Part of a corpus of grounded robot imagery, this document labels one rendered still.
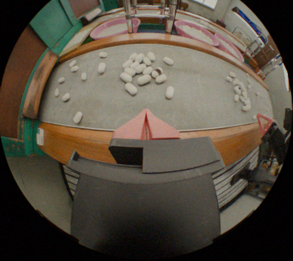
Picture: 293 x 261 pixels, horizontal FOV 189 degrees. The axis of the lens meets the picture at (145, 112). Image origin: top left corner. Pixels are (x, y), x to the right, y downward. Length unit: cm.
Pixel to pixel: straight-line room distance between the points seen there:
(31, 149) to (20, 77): 29
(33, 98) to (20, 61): 19
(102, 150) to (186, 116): 21
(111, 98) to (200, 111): 23
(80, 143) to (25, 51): 47
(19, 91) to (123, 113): 46
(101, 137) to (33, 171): 131
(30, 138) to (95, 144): 36
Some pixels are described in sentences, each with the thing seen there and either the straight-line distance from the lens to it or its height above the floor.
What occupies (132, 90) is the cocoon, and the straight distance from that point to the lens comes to 21.
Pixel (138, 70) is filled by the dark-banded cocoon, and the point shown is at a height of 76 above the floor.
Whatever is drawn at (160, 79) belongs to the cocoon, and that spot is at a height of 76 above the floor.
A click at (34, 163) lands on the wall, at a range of 142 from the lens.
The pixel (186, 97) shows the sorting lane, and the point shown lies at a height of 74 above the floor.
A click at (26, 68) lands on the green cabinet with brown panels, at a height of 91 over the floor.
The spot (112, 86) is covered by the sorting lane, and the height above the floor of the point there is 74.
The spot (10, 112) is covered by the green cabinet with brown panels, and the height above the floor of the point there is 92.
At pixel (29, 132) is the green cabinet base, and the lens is 49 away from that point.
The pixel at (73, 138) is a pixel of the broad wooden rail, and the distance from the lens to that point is 25.
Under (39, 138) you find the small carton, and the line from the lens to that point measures 42.
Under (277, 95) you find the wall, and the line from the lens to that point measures 483.
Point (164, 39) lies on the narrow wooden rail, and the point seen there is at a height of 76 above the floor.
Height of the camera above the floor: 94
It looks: 77 degrees down
